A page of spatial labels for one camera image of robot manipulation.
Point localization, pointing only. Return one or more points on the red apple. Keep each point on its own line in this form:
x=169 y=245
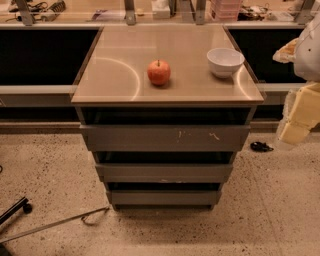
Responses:
x=159 y=72

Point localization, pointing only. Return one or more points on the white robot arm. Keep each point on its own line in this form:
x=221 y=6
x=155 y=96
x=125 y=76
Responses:
x=307 y=59

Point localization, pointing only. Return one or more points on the black chair leg with caster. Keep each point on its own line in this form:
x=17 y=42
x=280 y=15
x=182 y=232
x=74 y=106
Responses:
x=22 y=203

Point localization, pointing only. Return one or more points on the white ceramic bowl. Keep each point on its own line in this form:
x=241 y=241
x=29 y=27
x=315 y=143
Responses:
x=224 y=62

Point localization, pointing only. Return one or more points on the grey top drawer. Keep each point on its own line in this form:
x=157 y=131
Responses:
x=165 y=138

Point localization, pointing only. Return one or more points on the grey drawer cabinet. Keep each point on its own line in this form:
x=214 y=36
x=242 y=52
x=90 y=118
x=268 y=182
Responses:
x=115 y=90

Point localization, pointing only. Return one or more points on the metal rod on floor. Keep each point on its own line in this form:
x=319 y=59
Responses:
x=53 y=224

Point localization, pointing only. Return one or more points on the grey middle drawer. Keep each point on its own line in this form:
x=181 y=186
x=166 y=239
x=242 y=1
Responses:
x=164 y=173

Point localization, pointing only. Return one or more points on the black object on floor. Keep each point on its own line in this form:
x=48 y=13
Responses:
x=260 y=147

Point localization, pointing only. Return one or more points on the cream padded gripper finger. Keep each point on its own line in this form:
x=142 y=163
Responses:
x=286 y=53
x=301 y=114

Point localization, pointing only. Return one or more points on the pink plastic basket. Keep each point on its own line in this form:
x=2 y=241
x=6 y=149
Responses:
x=225 y=10

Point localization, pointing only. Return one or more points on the white box on shelf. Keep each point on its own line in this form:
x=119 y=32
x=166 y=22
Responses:
x=160 y=9

